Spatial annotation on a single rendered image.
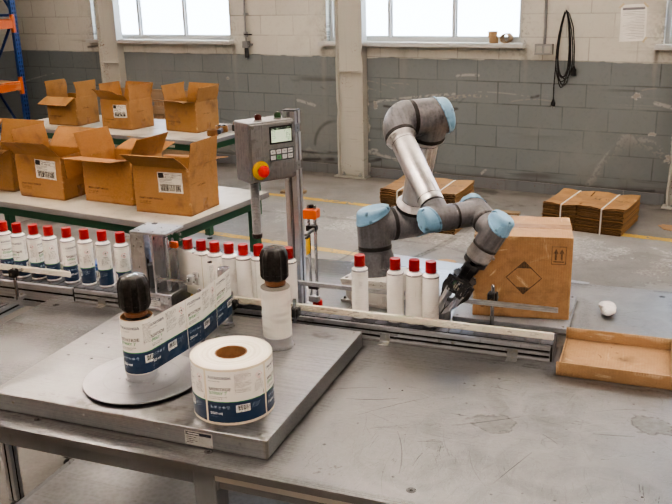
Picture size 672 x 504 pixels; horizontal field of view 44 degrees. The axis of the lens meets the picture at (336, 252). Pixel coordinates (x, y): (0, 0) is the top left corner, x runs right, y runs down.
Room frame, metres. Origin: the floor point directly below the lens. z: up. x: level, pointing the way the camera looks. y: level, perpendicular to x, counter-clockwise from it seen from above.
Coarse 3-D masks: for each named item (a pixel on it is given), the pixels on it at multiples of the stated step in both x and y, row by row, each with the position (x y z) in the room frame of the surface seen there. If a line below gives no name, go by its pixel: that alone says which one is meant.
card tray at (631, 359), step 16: (576, 336) 2.32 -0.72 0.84; (592, 336) 2.30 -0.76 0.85; (608, 336) 2.28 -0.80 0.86; (624, 336) 2.27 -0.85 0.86; (640, 336) 2.25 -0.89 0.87; (576, 352) 2.22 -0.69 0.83; (592, 352) 2.22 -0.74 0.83; (608, 352) 2.22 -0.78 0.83; (624, 352) 2.21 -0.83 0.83; (640, 352) 2.21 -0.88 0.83; (656, 352) 2.21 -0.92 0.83; (560, 368) 2.08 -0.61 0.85; (576, 368) 2.07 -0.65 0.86; (592, 368) 2.05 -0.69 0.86; (608, 368) 2.04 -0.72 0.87; (624, 368) 2.11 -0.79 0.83; (640, 368) 2.11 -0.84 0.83; (656, 368) 2.11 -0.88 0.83; (640, 384) 2.01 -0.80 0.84; (656, 384) 1.99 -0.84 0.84
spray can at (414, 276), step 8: (416, 264) 2.35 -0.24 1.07; (408, 272) 2.36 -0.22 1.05; (416, 272) 2.35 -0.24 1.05; (408, 280) 2.35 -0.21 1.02; (416, 280) 2.34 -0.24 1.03; (408, 288) 2.35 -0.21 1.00; (416, 288) 2.34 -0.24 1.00; (408, 296) 2.35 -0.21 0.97; (416, 296) 2.34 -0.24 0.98; (408, 304) 2.35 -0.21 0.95; (416, 304) 2.34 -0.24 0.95; (408, 312) 2.35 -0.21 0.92; (416, 312) 2.34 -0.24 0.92
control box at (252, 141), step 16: (240, 128) 2.59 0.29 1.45; (256, 128) 2.56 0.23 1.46; (240, 144) 2.60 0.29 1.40; (256, 144) 2.56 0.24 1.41; (288, 144) 2.62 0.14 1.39; (240, 160) 2.60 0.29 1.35; (256, 160) 2.56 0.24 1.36; (288, 160) 2.62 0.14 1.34; (240, 176) 2.61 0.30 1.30; (256, 176) 2.56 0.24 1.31; (272, 176) 2.59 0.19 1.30; (288, 176) 2.62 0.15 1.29
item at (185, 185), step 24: (192, 144) 4.08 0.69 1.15; (216, 144) 4.30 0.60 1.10; (144, 168) 4.18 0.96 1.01; (168, 168) 4.12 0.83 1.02; (192, 168) 4.10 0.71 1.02; (216, 168) 4.31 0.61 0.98; (144, 192) 4.19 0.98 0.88; (168, 192) 4.13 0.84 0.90; (192, 192) 4.09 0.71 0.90; (216, 192) 4.29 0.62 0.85; (192, 216) 4.08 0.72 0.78
